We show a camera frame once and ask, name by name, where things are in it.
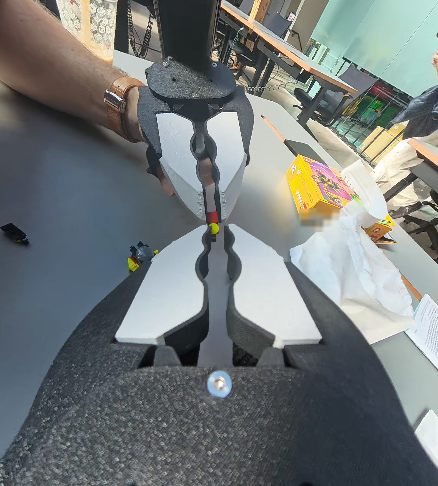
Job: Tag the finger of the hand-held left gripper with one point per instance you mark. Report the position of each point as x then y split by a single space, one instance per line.
230 152
177 152

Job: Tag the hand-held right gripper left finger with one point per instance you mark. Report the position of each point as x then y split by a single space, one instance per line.
162 300

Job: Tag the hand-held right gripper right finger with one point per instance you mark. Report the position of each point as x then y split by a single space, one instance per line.
273 300

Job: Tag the black red yellow lego build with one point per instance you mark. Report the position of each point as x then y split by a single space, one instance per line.
139 254

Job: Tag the small yellow red lego piece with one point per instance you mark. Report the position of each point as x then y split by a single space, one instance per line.
213 222

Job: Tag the torn printed white paper bag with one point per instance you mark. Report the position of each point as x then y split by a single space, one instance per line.
356 266

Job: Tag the person's left forearm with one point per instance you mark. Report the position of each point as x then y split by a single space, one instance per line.
44 57

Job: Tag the colourful cardboard lego box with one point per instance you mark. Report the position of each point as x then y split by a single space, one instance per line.
318 186

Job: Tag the black yellow lego slope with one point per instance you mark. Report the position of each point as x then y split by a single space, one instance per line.
14 233

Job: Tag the person's left hand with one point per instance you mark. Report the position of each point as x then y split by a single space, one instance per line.
137 118

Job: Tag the long wood edged desk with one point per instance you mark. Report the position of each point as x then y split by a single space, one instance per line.
295 53

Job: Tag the black office chair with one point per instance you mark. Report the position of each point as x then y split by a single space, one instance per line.
333 95
424 224

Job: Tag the clear plastic cup with straw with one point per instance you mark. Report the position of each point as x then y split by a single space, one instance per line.
90 23

